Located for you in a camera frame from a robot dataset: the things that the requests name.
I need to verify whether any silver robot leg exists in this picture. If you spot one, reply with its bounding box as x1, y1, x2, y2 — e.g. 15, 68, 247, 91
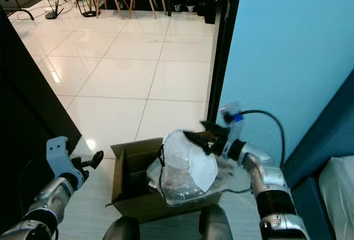
198, 204, 235, 240
101, 216, 143, 240

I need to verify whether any brown cardboard box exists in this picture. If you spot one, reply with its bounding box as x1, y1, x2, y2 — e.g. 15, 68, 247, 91
110, 137, 225, 225

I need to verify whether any silver right robot leg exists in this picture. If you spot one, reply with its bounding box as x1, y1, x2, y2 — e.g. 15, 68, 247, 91
198, 204, 235, 240

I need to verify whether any small black cabinet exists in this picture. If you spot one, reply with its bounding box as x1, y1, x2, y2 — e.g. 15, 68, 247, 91
202, 0, 217, 26

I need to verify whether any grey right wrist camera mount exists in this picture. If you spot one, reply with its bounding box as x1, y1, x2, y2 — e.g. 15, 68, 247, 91
220, 102, 249, 162

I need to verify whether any dark door frame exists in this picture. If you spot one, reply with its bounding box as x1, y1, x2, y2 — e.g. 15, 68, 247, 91
205, 0, 245, 123

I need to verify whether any dark door panel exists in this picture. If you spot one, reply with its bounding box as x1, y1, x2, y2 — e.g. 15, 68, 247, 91
0, 9, 74, 239

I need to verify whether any beige mattress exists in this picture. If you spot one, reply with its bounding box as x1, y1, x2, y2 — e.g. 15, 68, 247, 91
317, 155, 354, 240

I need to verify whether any blue upholstered headboard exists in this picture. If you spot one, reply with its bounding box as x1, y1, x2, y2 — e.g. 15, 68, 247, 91
281, 66, 354, 190

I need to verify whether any clear plastic drawstring bag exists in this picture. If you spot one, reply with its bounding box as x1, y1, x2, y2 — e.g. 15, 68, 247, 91
145, 128, 253, 207

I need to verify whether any silver left robot leg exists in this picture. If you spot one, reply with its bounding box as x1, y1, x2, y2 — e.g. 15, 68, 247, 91
101, 216, 143, 240

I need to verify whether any black wifi router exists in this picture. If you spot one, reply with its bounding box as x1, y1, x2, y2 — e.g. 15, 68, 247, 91
43, 0, 66, 20
76, 0, 98, 18

